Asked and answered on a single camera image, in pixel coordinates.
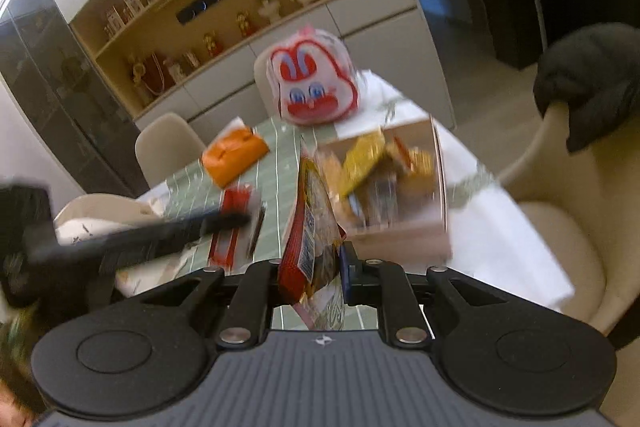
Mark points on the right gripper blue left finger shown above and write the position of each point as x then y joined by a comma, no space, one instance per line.
276,288

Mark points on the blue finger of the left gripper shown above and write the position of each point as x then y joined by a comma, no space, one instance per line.
139,245

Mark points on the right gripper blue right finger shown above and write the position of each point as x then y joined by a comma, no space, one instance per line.
354,280

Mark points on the red spicy snack pouch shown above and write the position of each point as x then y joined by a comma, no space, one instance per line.
311,273

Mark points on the cream cloth bag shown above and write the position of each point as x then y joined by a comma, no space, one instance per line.
97,214

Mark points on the pink open gift box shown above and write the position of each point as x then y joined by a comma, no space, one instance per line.
400,213

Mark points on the green grid table mat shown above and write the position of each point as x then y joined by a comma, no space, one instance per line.
190,189

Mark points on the orange tissue box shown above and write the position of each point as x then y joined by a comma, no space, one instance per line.
233,154

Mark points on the yellow snack bag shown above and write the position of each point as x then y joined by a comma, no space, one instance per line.
360,160

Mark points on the beige dining chair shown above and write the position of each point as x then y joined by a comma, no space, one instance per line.
167,145

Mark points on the red white rabbit bag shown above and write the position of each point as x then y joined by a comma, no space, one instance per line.
312,78

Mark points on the wooden display shelf cabinet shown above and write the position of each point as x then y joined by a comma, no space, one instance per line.
240,1

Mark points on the beige armchair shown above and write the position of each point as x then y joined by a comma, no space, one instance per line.
585,206

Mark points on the black jacket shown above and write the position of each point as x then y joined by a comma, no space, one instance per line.
595,72

